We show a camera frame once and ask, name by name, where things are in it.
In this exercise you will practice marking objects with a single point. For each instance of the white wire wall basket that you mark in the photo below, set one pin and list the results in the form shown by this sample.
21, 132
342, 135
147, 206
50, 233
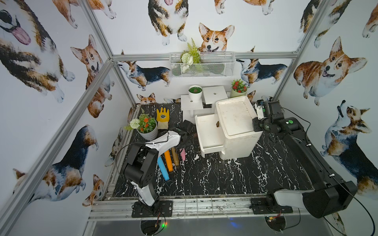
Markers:
212, 65

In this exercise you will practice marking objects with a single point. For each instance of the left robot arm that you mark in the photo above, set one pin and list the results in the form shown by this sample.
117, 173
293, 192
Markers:
142, 159

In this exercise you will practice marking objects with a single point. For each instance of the yellow work glove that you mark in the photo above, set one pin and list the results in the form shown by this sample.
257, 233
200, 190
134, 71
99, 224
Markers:
163, 118

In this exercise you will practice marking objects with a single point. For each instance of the orange flower white pot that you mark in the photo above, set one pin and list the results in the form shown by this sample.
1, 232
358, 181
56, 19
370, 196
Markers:
145, 125

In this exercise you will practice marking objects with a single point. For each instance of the white drawer cabinet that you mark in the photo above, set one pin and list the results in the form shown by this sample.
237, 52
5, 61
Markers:
236, 120

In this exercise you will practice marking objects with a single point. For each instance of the blue microphone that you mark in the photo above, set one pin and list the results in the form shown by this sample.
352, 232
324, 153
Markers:
163, 169

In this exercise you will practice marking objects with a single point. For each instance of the green fern white flowers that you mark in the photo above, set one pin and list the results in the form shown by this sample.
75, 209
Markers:
190, 57

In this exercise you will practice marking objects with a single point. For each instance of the red flower pot plant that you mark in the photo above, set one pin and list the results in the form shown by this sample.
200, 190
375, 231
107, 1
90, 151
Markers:
238, 88

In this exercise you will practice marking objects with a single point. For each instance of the pink microphone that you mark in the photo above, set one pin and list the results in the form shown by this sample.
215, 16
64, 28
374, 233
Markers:
183, 154

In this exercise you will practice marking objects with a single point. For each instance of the white cup green top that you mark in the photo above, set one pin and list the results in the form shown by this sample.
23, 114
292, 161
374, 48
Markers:
195, 92

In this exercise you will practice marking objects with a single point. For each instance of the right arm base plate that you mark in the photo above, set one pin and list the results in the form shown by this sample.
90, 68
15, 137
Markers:
266, 205

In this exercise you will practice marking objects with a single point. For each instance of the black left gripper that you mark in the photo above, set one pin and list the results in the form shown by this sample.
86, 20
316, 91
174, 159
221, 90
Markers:
187, 130

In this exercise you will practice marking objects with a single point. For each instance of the white stepped display stand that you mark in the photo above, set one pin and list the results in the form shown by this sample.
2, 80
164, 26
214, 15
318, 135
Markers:
201, 104

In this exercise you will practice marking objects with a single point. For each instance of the gold brown microphone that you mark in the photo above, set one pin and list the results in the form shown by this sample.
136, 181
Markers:
175, 158

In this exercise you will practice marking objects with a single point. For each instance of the orange microphone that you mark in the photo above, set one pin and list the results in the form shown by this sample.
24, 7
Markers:
168, 161

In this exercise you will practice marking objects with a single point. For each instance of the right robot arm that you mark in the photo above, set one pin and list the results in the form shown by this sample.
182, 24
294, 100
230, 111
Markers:
329, 193

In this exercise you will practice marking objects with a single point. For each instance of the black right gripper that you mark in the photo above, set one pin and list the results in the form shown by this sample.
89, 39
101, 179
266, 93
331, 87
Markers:
254, 122

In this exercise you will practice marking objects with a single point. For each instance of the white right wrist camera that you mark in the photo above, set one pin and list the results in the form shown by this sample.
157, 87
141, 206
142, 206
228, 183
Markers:
260, 111

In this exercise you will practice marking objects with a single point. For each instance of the white drawer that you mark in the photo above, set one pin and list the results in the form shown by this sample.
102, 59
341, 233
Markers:
210, 134

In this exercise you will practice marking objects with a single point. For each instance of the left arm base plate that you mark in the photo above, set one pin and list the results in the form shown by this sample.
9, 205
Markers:
161, 208

